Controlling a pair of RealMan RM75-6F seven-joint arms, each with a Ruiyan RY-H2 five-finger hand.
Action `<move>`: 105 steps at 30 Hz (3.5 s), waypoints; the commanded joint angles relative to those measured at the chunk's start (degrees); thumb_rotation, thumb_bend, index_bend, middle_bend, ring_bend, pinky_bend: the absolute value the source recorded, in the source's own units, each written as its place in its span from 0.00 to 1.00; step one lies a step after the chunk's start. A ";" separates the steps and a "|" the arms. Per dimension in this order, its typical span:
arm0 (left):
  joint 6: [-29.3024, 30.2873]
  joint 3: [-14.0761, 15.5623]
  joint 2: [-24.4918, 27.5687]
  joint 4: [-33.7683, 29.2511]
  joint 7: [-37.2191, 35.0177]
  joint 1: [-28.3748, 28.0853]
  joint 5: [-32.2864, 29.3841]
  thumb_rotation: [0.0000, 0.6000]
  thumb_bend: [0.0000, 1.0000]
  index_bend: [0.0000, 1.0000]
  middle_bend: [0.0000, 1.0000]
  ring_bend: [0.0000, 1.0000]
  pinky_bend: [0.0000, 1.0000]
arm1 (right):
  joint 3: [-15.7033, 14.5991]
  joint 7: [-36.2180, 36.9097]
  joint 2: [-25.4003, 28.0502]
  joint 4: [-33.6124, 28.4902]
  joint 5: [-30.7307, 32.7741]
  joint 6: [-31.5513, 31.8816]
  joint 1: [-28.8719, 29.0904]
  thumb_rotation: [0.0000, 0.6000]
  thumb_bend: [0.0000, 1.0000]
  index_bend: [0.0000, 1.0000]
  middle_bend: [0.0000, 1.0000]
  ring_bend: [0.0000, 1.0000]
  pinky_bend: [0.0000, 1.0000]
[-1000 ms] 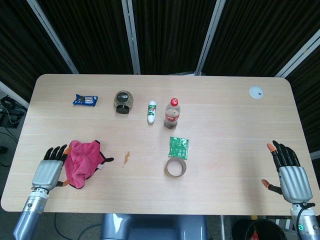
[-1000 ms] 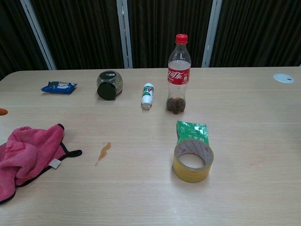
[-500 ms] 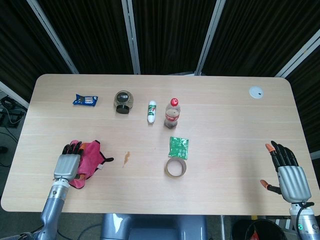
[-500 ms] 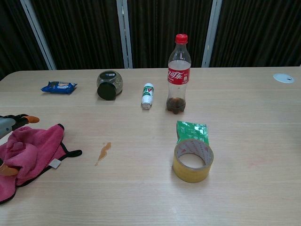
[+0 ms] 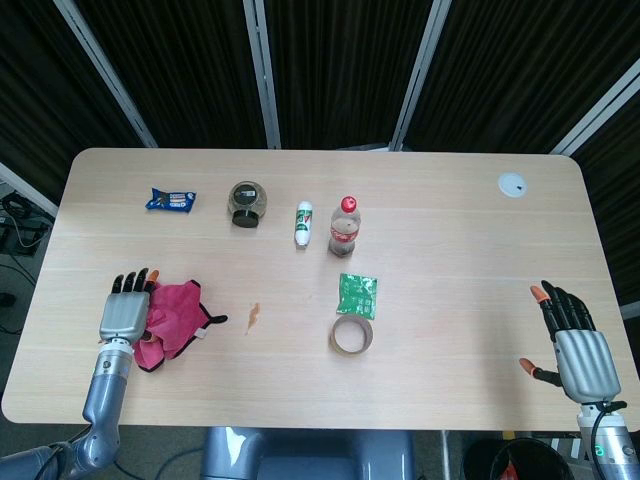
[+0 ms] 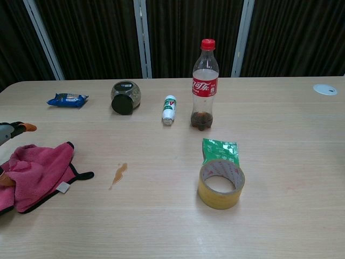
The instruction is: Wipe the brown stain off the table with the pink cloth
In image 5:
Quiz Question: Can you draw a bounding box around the white round cable grommet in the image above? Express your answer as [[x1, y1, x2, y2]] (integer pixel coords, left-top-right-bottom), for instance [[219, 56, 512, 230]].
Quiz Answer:
[[497, 172, 529, 199]]

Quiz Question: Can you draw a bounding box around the brown packing tape roll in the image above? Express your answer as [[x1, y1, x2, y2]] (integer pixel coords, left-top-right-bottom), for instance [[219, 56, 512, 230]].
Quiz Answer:
[[328, 313, 375, 357]]

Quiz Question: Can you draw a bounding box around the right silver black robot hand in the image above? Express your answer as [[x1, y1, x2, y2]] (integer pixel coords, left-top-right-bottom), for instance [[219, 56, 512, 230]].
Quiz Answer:
[[518, 279, 624, 404]]

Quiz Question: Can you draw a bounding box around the black trash bin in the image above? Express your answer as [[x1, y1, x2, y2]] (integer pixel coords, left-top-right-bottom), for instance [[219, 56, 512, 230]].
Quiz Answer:
[[460, 437, 576, 480]]

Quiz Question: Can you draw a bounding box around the glass jar with black lid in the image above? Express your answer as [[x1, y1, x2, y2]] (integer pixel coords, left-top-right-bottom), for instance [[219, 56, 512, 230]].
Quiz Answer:
[[227, 180, 269, 230]]

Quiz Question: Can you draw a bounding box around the green snack sachet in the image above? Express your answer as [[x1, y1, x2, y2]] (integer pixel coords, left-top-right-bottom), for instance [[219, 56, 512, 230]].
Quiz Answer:
[[335, 272, 379, 319]]

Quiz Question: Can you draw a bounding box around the brown liquid stain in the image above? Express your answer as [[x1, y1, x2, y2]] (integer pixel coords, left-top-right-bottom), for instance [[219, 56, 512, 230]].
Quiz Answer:
[[243, 301, 262, 335]]

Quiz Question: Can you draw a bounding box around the black fabric partition panel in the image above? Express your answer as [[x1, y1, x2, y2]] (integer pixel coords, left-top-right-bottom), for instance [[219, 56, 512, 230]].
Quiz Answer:
[[572, 97, 640, 307], [0, 0, 146, 201], [262, 0, 434, 150], [74, 0, 269, 149], [404, 0, 640, 154]]

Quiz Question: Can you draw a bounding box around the grey partition frame post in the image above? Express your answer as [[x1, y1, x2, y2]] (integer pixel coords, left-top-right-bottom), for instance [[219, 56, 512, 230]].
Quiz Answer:
[[388, 0, 454, 152], [52, 0, 160, 149], [243, 0, 282, 149], [547, 63, 640, 155], [0, 162, 60, 219]]

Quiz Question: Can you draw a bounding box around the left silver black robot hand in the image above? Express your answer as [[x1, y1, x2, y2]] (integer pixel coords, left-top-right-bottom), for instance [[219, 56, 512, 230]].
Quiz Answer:
[[98, 268, 161, 347]]

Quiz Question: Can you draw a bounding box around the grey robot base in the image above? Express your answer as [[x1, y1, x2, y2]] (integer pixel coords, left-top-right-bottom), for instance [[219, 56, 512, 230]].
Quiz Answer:
[[199, 425, 416, 480]]

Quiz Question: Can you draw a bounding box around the red plastic trash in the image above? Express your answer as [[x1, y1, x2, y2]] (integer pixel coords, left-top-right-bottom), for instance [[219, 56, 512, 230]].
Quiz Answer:
[[492, 444, 526, 480]]

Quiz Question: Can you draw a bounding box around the cola bottle with red cap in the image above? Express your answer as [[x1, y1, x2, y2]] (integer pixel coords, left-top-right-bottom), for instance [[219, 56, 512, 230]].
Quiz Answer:
[[327, 195, 361, 259]]

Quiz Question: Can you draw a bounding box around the black cable bundle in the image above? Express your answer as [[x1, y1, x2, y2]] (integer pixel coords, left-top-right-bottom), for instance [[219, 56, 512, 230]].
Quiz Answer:
[[0, 192, 54, 261]]

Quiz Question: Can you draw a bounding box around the pink cloth with black trim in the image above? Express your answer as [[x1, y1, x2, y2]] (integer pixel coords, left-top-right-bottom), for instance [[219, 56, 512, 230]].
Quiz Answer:
[[132, 279, 229, 374]]

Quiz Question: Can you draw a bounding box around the small white green bottle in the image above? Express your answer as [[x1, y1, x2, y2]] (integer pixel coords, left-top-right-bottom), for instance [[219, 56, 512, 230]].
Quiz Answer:
[[293, 200, 315, 248]]

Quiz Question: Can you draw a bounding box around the blue cookie packet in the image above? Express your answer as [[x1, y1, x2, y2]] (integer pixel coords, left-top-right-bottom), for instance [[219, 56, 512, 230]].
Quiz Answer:
[[144, 187, 198, 215]]

